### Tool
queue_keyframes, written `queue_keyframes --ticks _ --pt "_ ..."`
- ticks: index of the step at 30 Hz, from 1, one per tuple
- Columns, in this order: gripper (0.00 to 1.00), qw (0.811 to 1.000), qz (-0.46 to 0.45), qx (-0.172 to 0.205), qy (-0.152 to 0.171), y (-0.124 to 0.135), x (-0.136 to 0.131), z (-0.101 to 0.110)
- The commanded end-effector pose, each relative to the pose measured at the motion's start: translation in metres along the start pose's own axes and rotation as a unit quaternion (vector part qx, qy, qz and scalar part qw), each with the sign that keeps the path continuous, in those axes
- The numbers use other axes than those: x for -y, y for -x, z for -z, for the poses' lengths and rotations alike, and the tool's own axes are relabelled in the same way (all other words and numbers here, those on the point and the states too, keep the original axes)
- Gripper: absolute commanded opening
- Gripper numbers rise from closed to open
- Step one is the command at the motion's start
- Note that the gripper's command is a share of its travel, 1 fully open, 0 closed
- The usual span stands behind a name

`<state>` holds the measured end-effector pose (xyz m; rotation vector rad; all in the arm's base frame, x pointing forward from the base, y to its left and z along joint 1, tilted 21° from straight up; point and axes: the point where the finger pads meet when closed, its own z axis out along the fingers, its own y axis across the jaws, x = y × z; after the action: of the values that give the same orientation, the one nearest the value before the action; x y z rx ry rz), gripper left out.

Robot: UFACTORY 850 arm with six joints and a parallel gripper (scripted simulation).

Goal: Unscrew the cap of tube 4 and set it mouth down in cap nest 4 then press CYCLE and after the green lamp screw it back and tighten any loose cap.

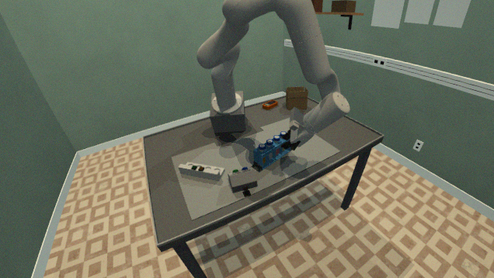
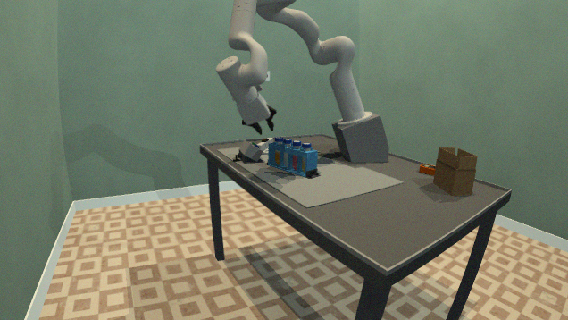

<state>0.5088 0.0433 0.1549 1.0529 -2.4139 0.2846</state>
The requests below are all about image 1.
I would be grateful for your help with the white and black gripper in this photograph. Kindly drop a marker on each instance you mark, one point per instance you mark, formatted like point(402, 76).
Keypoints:
point(297, 137)

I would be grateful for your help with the small brown cardboard box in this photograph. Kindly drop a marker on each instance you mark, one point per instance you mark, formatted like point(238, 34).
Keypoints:
point(296, 97)

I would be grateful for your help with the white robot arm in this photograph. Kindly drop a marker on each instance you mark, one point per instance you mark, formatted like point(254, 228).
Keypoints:
point(305, 34)

